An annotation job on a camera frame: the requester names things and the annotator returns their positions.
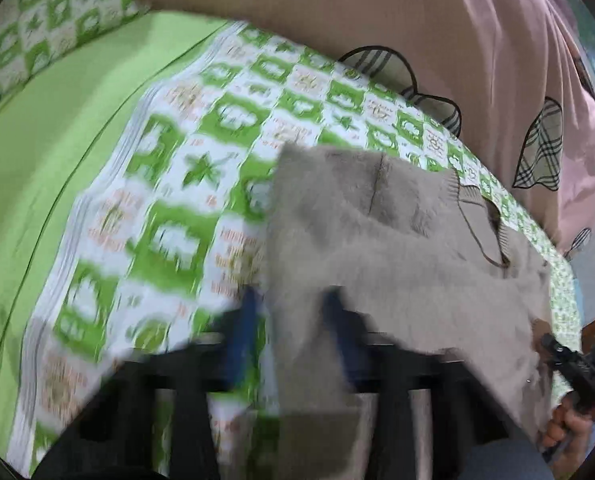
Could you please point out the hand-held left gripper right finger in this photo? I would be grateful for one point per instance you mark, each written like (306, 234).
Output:
(341, 332)

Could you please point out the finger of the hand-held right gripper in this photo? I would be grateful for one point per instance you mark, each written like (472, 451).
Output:
(560, 355)

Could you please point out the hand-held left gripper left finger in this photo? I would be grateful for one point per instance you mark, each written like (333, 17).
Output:
(243, 327)

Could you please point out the beige knit sweater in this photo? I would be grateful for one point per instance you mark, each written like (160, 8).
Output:
(402, 260)

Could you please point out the person's right hand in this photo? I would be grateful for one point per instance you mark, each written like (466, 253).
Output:
(570, 427)

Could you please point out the green checked bedsheet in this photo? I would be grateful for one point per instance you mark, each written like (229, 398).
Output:
(202, 110)

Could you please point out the green checked pillow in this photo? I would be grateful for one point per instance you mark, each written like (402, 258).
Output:
(52, 10)

